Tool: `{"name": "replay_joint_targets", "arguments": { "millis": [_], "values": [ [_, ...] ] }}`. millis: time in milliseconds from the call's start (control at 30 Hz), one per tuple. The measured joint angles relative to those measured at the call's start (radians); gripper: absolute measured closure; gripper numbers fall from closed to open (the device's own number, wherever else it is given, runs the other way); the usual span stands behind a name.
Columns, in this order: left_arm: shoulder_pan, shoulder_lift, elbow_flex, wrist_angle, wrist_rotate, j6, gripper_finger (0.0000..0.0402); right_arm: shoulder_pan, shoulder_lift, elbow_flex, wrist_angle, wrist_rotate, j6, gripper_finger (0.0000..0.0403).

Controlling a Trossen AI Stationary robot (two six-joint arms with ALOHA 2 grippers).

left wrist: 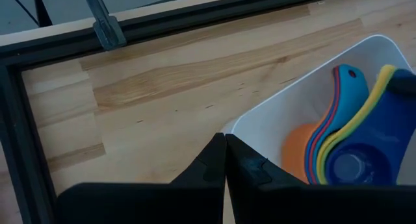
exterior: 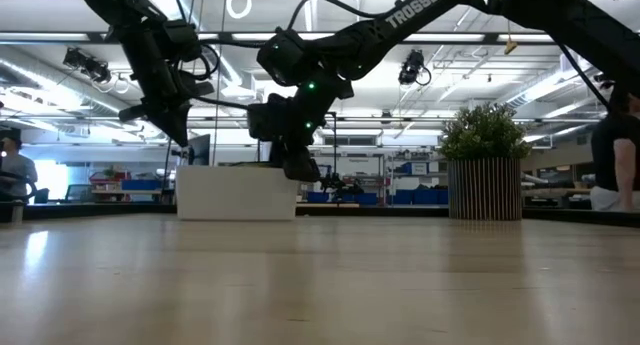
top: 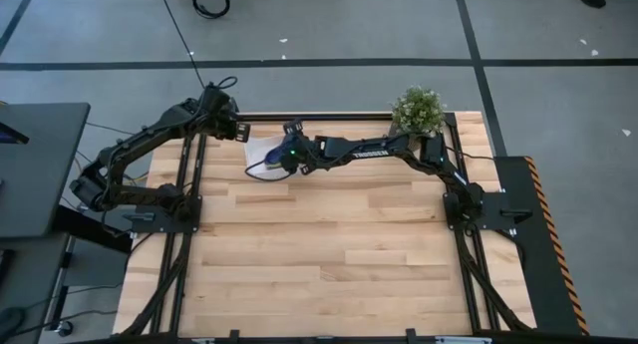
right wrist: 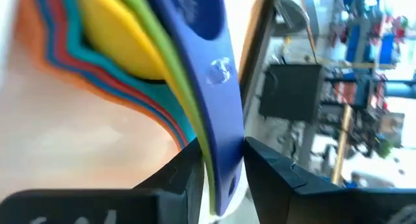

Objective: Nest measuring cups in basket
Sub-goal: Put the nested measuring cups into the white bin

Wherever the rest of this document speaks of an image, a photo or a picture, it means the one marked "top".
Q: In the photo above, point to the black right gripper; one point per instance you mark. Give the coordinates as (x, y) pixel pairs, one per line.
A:
(304, 152)

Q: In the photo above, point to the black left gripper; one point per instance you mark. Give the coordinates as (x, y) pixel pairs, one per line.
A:
(219, 112)

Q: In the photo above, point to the white plastic basket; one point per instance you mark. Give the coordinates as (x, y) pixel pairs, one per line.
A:
(256, 152)

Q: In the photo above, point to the navy measuring cup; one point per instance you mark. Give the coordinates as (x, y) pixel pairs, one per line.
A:
(274, 157)

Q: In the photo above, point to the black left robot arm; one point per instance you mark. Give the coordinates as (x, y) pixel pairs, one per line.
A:
(144, 134)

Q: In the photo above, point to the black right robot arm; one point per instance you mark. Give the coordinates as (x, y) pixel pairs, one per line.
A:
(379, 147)

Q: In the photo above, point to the potted plant striped pot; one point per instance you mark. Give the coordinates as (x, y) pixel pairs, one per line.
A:
(418, 107)

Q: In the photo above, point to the large black desk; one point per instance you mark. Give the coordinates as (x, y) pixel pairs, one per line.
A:
(40, 184)

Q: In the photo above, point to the black platform hazard stripe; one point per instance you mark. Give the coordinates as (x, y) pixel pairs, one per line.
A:
(538, 264)

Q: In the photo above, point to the black caster wheel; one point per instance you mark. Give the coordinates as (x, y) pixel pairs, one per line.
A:
(64, 328)

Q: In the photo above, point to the black aluminium table frame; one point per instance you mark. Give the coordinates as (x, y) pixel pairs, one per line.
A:
(324, 117)

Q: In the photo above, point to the grey metal bracket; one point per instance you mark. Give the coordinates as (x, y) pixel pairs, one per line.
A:
(204, 341)
(463, 340)

